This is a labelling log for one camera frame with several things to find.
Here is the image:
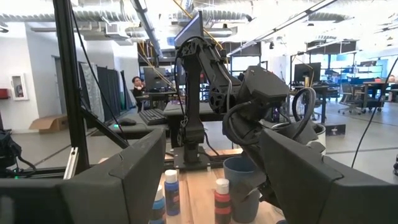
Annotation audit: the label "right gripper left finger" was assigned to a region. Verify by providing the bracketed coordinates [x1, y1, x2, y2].
[0, 128, 167, 224]

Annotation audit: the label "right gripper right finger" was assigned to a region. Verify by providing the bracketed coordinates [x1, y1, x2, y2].
[259, 127, 398, 224]

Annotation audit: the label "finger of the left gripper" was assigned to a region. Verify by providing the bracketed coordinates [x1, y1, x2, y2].
[247, 136, 280, 208]
[232, 170, 269, 205]

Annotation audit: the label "dark blue plastic cup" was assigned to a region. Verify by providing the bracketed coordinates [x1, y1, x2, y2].
[223, 155, 266, 224]

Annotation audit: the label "small red paint bottle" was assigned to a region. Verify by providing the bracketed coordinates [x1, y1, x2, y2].
[214, 178, 233, 224]

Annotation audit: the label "small dark blue paint bottle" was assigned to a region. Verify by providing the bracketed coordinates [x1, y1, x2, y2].
[164, 169, 182, 217]

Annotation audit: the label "silver aluminium strut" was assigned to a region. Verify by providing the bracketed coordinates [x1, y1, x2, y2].
[63, 146, 80, 180]

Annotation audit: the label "black computer monitor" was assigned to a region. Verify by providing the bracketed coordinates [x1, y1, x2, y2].
[293, 62, 322, 84]
[142, 66, 171, 93]
[173, 11, 205, 48]

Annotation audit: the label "black floor box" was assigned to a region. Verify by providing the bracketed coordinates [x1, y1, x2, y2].
[322, 122, 347, 136]

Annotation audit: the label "black desk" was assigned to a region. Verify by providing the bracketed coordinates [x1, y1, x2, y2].
[91, 101, 225, 141]

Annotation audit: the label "brown cardboard box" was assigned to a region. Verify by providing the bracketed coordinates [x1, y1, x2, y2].
[28, 113, 70, 134]

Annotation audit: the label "grey office chair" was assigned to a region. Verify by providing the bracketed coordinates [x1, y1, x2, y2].
[338, 82, 366, 116]

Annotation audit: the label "black computer mouse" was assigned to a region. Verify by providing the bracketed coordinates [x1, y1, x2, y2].
[118, 118, 138, 127]

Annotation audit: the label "dark office desk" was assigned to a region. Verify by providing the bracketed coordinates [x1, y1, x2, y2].
[361, 80, 398, 110]

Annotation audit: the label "black keyboard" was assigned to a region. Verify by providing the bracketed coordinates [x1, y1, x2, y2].
[138, 108, 169, 126]

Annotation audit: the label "dark divider curtains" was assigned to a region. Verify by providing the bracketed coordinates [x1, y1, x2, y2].
[77, 61, 135, 123]

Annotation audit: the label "person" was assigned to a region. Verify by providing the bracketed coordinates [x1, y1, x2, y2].
[130, 75, 147, 112]

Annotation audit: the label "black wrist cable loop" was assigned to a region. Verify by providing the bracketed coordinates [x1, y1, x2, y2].
[291, 86, 317, 140]

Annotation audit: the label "thin black hanging cable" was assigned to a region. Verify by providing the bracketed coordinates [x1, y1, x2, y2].
[351, 55, 398, 169]
[70, 9, 127, 139]

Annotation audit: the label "white wall cabinet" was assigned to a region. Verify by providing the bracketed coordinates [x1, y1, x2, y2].
[9, 73, 30, 101]

